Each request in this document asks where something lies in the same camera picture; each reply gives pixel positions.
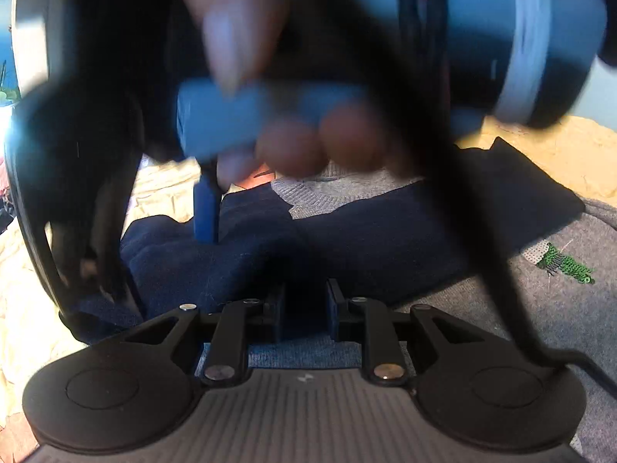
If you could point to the yellow printed bed sheet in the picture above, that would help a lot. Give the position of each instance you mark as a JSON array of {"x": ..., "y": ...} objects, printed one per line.
[{"x": 29, "y": 275}]

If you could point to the grey and navy sweater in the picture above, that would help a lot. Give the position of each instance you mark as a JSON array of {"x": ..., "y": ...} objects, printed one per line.
[{"x": 385, "y": 246}]

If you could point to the person's right hand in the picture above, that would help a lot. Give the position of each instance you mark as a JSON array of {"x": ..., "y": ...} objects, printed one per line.
[{"x": 231, "y": 19}]

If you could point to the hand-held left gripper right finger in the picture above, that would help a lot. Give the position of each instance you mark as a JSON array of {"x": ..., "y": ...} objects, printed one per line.
[{"x": 336, "y": 313}]

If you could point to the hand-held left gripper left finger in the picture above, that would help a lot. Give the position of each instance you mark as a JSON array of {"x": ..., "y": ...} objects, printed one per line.
[{"x": 275, "y": 313}]

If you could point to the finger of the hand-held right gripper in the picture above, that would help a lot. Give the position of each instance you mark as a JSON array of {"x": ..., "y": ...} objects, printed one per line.
[{"x": 206, "y": 217}]

